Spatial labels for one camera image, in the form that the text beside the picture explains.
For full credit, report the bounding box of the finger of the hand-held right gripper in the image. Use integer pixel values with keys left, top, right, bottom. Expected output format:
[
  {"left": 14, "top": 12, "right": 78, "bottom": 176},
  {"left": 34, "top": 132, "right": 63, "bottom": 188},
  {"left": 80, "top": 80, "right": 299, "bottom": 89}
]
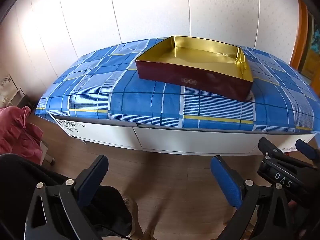
[
  {"left": 258, "top": 137, "right": 314, "bottom": 167},
  {"left": 295, "top": 139, "right": 320, "bottom": 162}
]

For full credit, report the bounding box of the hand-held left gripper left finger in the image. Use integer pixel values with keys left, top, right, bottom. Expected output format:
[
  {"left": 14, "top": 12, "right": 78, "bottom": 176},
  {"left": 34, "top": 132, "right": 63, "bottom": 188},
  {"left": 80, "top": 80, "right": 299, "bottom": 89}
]
[{"left": 24, "top": 155, "right": 109, "bottom": 240}]

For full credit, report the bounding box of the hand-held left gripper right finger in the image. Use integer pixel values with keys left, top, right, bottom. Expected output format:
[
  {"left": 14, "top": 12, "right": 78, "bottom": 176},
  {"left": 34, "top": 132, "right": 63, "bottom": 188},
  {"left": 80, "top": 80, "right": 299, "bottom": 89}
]
[{"left": 210, "top": 155, "right": 308, "bottom": 240}]

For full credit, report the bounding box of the red tin box gold inside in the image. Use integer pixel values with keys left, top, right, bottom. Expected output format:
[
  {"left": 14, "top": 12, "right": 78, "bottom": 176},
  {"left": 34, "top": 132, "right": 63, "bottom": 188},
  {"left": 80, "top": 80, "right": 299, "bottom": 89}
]
[{"left": 135, "top": 35, "right": 255, "bottom": 103}]

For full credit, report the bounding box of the white floral drawer front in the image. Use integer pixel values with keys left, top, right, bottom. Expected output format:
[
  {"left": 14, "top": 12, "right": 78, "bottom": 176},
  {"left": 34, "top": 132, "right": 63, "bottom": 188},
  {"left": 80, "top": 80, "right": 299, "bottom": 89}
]
[
  {"left": 50, "top": 115, "right": 140, "bottom": 149},
  {"left": 262, "top": 132, "right": 316, "bottom": 155}
]

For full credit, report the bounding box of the white cabinet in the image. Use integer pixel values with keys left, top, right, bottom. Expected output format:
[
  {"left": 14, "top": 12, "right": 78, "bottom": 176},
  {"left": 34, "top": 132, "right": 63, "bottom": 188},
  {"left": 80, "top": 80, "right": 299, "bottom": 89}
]
[{"left": 49, "top": 114, "right": 317, "bottom": 157}]

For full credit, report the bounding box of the white stand with metal leg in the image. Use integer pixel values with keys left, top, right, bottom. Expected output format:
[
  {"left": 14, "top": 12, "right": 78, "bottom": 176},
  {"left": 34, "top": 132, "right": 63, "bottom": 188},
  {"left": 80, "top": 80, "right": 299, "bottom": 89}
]
[{"left": 40, "top": 140, "right": 57, "bottom": 166}]

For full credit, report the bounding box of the person's left shoe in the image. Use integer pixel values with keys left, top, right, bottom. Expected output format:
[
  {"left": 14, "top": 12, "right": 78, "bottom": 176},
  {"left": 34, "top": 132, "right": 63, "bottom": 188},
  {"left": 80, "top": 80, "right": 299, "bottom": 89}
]
[{"left": 122, "top": 196, "right": 140, "bottom": 238}]

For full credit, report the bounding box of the person's left leg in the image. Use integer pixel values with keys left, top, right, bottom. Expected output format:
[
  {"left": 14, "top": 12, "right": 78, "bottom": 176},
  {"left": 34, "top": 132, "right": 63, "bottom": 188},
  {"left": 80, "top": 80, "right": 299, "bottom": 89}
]
[{"left": 0, "top": 154, "right": 133, "bottom": 240}]

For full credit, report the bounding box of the red cloth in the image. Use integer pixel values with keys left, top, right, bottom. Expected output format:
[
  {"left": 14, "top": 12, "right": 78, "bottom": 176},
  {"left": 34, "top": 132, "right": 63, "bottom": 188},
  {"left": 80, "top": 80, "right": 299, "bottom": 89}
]
[{"left": 0, "top": 106, "right": 44, "bottom": 165}]

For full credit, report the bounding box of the blue plaid cloth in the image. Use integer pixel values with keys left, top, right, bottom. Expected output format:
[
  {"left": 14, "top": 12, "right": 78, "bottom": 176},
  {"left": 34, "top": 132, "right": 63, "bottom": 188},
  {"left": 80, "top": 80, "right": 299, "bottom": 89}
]
[{"left": 35, "top": 38, "right": 314, "bottom": 134}]

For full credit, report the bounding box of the orange wooden door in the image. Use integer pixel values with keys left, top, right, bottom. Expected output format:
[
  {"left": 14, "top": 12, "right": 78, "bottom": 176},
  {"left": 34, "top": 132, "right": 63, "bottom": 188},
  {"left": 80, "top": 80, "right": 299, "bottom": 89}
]
[{"left": 290, "top": 0, "right": 320, "bottom": 80}]

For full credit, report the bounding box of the beige floral picture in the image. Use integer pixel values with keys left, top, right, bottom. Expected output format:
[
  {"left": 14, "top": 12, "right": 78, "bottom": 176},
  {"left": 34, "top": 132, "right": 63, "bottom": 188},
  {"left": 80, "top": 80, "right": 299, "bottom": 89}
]
[{"left": 0, "top": 74, "right": 18, "bottom": 98}]

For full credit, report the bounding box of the white frame rack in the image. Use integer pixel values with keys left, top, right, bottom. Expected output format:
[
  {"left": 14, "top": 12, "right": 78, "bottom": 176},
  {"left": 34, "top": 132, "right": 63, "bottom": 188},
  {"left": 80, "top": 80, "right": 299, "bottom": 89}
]
[{"left": 0, "top": 87, "right": 32, "bottom": 110}]

